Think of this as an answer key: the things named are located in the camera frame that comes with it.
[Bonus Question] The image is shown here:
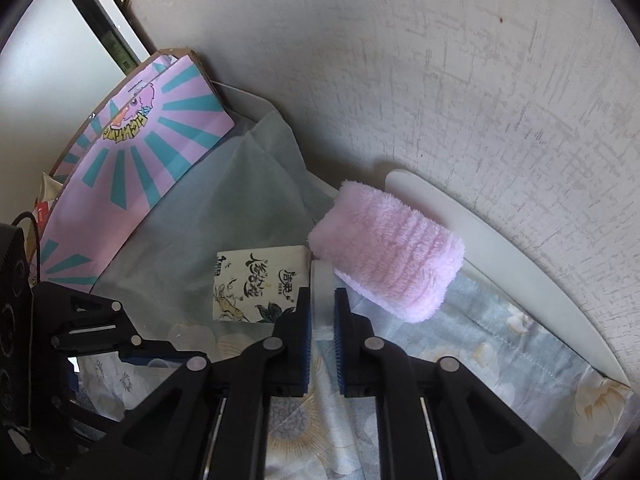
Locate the light blue cloth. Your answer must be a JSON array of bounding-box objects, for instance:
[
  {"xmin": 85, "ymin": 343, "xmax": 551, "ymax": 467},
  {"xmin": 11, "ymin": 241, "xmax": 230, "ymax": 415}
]
[{"xmin": 90, "ymin": 110, "xmax": 341, "ymax": 331}]

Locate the white tissue packet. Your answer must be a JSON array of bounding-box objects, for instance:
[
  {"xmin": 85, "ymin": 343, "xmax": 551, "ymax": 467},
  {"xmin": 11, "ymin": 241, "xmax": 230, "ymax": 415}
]
[{"xmin": 212, "ymin": 245, "xmax": 313, "ymax": 325}]

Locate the pale floral blanket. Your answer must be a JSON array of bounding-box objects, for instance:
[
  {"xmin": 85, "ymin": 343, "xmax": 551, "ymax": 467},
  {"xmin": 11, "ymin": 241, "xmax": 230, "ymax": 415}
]
[{"xmin": 75, "ymin": 270, "xmax": 633, "ymax": 480}]

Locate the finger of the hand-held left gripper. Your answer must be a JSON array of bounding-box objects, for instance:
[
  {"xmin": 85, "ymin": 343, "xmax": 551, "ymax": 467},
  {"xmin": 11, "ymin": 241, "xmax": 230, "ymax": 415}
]
[
  {"xmin": 119, "ymin": 341, "xmax": 212, "ymax": 369},
  {"xmin": 34, "ymin": 281, "xmax": 147, "ymax": 355}
]

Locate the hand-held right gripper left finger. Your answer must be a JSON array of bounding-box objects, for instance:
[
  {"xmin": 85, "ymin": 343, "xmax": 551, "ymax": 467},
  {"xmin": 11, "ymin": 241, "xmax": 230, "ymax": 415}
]
[{"xmin": 80, "ymin": 287, "xmax": 314, "ymax": 480}]

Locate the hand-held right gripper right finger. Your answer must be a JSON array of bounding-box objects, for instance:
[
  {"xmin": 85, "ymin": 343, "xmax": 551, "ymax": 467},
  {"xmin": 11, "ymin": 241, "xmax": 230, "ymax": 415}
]
[{"xmin": 333, "ymin": 287, "xmax": 582, "ymax": 480}]

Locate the pink and teal patterned bag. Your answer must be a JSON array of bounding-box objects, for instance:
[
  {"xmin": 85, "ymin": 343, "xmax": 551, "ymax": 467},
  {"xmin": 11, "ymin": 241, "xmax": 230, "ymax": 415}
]
[{"xmin": 30, "ymin": 47, "xmax": 236, "ymax": 293}]

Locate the white plastic tray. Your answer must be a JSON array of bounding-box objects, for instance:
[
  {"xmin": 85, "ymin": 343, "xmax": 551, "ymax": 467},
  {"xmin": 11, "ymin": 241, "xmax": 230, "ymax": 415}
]
[{"xmin": 215, "ymin": 80, "xmax": 632, "ymax": 388}]

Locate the pink ribbed fluffy sock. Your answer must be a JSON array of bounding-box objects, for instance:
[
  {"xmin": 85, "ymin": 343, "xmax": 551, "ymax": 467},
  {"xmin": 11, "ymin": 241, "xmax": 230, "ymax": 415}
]
[{"xmin": 306, "ymin": 180, "xmax": 466, "ymax": 324}]

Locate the black cable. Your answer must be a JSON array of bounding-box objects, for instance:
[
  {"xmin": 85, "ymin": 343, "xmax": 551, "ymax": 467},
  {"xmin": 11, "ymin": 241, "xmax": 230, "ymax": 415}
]
[{"xmin": 10, "ymin": 210, "xmax": 43, "ymax": 261}]

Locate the frosted glass window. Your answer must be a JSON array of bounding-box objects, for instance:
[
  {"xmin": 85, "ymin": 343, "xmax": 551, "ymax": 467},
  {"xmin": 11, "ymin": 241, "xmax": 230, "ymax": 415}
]
[{"xmin": 0, "ymin": 0, "xmax": 151, "ymax": 241}]

